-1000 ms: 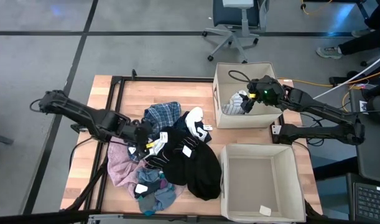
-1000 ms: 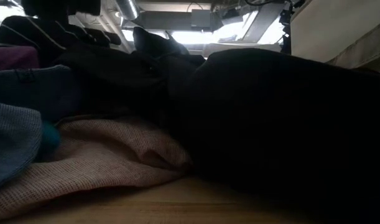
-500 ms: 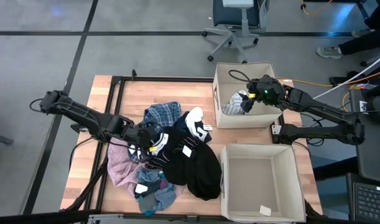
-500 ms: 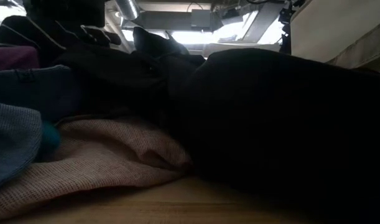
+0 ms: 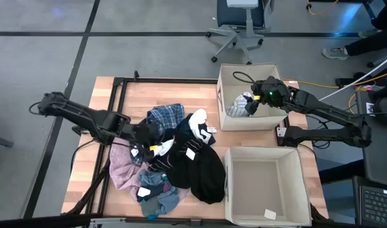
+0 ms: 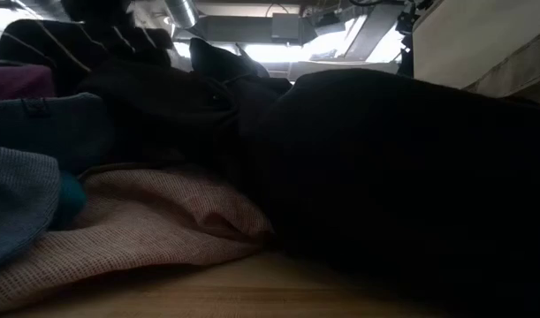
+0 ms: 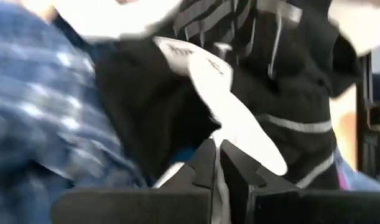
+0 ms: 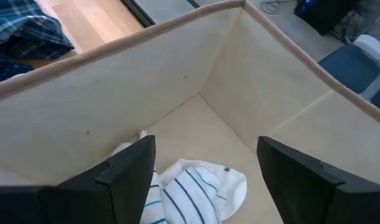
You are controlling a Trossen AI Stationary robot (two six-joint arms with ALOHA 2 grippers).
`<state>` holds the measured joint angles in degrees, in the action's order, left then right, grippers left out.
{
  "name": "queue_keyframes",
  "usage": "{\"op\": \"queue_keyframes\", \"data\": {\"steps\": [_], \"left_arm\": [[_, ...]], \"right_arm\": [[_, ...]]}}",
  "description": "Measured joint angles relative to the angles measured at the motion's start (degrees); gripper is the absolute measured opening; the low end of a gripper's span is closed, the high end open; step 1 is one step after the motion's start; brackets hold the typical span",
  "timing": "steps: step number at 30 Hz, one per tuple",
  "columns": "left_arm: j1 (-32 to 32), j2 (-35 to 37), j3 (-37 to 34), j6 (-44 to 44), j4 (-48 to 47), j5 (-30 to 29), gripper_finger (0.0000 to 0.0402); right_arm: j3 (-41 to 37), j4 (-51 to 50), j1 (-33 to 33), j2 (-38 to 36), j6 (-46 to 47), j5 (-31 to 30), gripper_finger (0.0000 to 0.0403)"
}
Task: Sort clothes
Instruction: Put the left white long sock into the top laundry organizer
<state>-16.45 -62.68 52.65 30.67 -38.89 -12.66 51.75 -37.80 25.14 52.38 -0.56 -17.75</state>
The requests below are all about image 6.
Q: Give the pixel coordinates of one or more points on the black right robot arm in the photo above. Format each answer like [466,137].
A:
[404,40]

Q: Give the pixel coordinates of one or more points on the dark ceiling unit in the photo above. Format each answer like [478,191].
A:
[252,28]

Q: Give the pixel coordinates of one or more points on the black sock white stripes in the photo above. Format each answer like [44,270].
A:
[44,44]

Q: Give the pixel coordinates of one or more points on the pink shirt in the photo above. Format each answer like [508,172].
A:
[154,212]

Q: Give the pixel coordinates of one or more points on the silver ceiling duct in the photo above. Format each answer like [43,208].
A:
[183,12]

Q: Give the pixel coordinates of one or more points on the navy sock purple teal accents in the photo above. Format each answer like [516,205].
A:
[17,81]
[53,128]

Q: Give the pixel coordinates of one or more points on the beige fabric storage bin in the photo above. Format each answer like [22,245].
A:
[473,40]

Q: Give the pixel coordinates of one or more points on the black garment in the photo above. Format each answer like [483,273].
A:
[384,176]

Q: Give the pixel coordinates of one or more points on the navy dotted shirt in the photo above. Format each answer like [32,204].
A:
[177,110]

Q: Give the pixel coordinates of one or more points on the grey sock teal toe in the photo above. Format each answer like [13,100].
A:
[17,199]

